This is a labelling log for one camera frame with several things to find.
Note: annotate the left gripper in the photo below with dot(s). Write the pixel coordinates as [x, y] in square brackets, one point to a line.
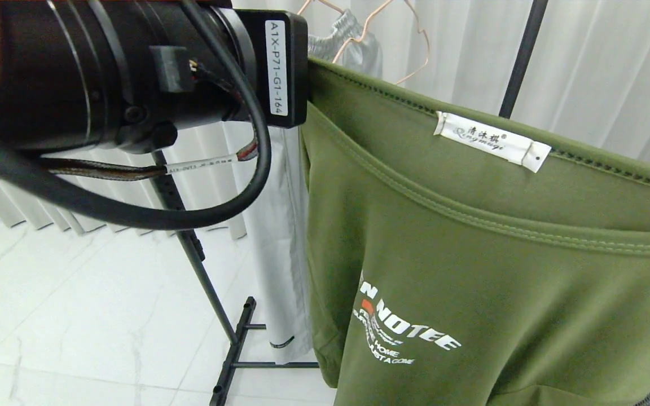
[133, 67]

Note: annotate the pink clothes hanger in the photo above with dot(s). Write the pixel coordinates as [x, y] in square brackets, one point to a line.
[424, 34]
[325, 4]

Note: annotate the pale grey shorts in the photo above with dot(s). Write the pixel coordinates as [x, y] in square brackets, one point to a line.
[280, 254]

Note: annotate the green garment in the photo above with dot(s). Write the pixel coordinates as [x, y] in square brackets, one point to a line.
[471, 254]

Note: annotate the black clothes rack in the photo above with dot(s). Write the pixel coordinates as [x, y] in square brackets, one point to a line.
[206, 282]

